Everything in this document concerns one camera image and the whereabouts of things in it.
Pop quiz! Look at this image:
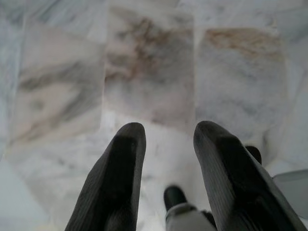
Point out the robot leg with black foot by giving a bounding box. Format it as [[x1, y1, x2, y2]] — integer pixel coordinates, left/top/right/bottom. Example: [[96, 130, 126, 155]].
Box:
[[163, 184, 216, 231]]

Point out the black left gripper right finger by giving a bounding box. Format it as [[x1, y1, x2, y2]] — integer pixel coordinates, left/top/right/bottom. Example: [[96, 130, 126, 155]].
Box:
[[193, 121, 308, 231]]

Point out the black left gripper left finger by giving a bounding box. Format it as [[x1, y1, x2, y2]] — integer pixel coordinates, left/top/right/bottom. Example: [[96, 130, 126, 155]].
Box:
[[64, 122, 147, 231]]

